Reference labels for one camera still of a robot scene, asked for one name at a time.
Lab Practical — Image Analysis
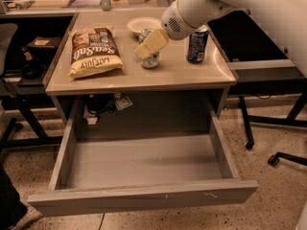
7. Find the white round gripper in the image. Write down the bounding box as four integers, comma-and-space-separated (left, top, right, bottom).
132, 2, 192, 62

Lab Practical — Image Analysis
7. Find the silver 7up can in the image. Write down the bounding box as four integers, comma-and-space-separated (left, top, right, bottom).
138, 28, 161, 70

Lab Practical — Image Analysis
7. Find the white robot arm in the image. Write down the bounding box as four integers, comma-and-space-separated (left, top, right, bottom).
132, 0, 307, 76

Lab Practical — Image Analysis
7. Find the blue pepsi can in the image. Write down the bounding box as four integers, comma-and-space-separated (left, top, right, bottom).
186, 25, 209, 63

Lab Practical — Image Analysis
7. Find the grey open drawer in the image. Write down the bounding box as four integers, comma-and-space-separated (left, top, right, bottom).
29, 93, 258, 216

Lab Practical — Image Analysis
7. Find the white bowl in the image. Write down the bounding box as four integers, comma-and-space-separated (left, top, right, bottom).
127, 17, 160, 36

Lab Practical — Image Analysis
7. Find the grey cabinet desk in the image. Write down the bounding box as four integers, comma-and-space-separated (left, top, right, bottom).
42, 7, 240, 127

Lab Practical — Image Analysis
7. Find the sea salt chip bag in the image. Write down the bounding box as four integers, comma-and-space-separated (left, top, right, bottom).
68, 25, 123, 81

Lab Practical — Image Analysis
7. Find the white power adapter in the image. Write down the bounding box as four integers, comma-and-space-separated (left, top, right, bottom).
83, 107, 99, 126

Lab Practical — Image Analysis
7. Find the black box under desk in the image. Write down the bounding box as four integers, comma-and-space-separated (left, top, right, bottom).
27, 36, 61, 61

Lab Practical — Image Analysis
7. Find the grey office chair left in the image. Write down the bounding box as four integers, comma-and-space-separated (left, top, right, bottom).
0, 23, 18, 152

